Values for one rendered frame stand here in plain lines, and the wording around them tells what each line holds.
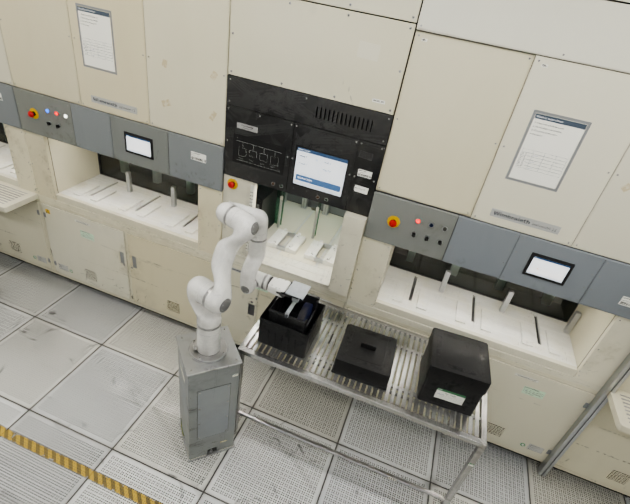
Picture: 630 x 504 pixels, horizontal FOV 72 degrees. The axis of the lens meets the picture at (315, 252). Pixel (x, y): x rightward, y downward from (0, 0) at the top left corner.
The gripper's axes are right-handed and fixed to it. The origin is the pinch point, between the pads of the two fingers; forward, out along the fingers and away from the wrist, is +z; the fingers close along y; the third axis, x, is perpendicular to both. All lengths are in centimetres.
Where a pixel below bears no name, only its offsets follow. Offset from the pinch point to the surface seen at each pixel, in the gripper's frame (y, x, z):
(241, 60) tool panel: -38, 97, -60
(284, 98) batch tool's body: -39, 85, -35
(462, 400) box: 9, -21, 94
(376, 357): 4, -20, 49
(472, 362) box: -1, -5, 93
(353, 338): -3.7, -19.6, 34.4
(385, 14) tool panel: -39, 129, 7
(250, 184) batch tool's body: -39, 32, -50
